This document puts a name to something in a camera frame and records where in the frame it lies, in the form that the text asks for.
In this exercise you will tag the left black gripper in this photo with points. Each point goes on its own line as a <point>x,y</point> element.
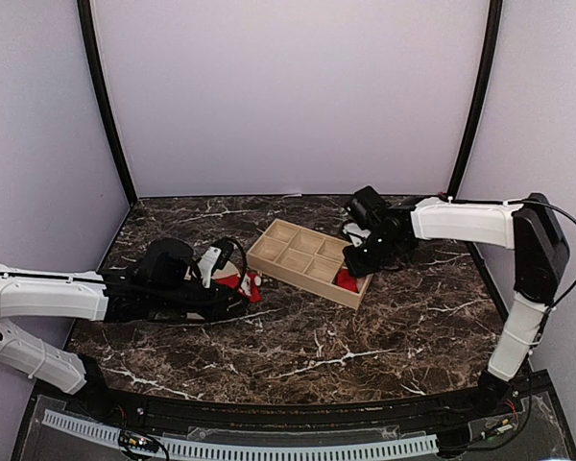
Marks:
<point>216,308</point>

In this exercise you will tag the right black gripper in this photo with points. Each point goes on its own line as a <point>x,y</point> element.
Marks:
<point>358,269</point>

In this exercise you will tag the red santa sock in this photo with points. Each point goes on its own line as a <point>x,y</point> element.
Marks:
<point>346,281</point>
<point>249,286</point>

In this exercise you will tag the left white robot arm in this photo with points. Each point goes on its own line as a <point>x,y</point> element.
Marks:
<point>168,279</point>

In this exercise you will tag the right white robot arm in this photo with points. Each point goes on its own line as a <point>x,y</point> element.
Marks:
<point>380,233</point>

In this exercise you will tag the wooden compartment tray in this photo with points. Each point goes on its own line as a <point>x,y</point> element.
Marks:
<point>306,259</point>

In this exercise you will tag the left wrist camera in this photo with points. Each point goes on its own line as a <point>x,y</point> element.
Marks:
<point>215,258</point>

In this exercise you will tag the white slotted cable duct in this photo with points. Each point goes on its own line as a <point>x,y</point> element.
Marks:
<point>223,444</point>

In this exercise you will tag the black front table rail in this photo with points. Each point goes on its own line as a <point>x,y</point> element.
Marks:
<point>150,411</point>

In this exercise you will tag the right black frame post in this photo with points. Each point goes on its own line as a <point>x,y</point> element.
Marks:
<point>478,97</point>

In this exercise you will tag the black frame post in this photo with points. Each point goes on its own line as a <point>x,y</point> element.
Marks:
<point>96,72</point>
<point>478,97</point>

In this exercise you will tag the left black frame post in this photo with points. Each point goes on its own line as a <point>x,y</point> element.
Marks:
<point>96,72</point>

